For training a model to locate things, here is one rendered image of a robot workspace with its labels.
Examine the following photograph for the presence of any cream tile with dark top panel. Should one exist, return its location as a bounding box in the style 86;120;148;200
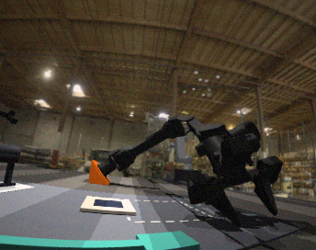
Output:
80;196;136;215

